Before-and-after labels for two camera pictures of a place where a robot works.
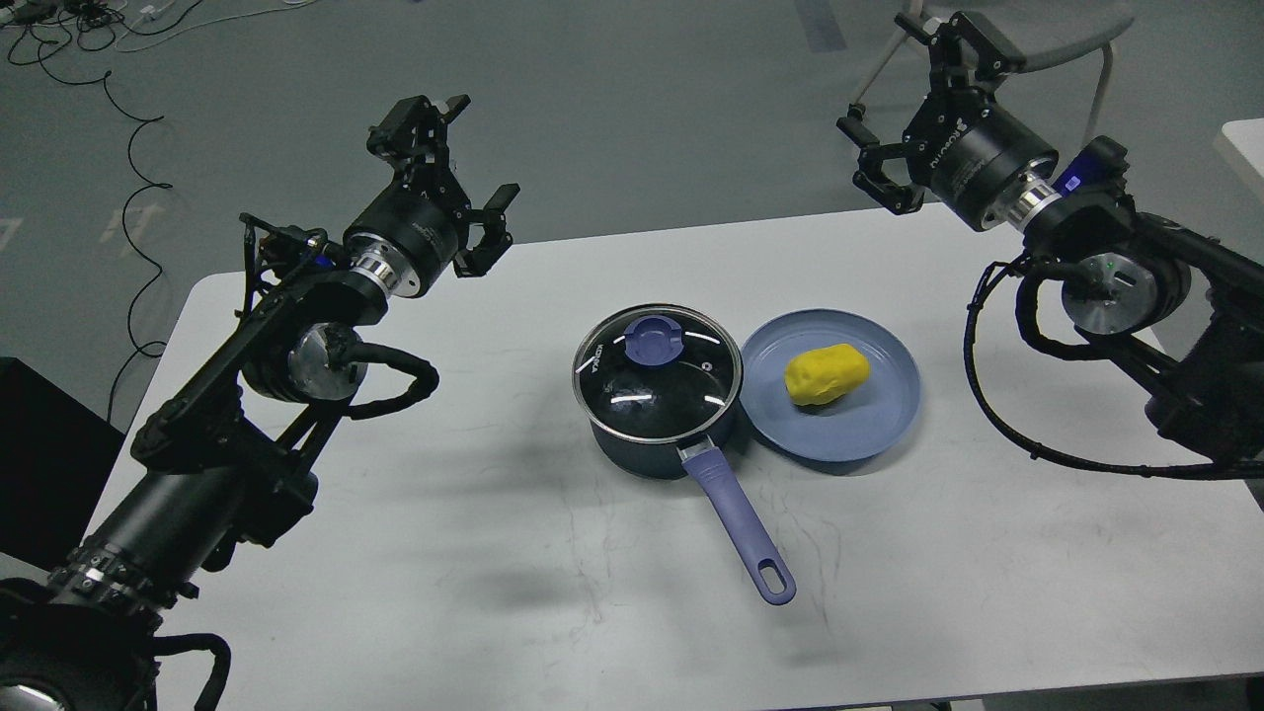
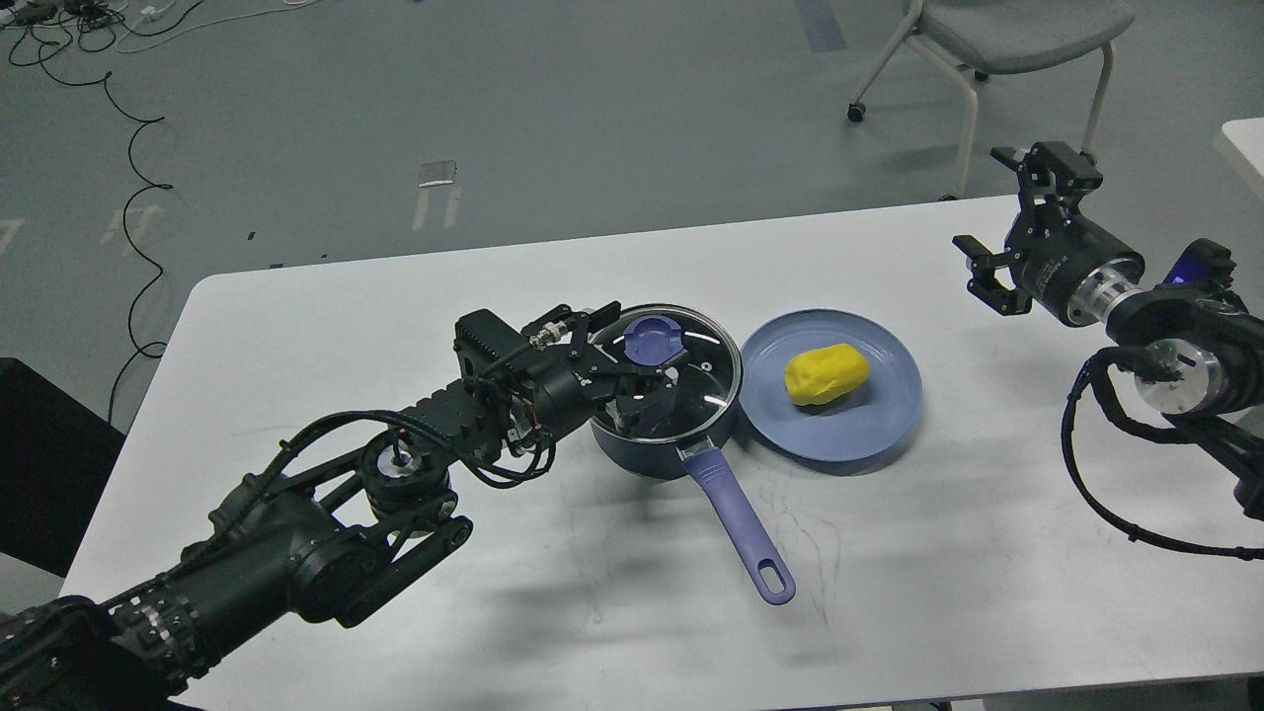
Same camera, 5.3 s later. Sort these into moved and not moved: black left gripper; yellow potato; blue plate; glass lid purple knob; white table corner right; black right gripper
Moved: black right gripper; black left gripper
Not moved: glass lid purple knob; white table corner right; yellow potato; blue plate
